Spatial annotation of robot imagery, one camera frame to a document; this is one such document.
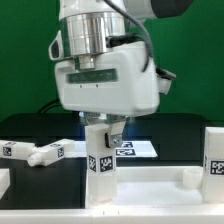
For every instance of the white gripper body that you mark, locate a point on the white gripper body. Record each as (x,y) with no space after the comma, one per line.
(117,85)

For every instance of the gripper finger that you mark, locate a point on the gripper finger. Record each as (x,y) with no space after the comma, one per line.
(113,136)
(92,118)

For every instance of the white desk top tray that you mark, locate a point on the white desk top tray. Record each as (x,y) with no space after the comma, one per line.
(159,187)

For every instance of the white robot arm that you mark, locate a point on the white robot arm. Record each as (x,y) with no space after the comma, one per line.
(89,28)

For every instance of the marker tag sheet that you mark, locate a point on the marker tag sheet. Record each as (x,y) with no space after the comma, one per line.
(129,149)

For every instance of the white block left edge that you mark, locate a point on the white block left edge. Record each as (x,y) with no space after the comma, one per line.
(4,181)

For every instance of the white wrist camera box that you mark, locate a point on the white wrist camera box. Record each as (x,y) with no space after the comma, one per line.
(165,79)

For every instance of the white front rail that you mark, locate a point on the white front rail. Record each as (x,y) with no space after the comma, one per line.
(147,216)

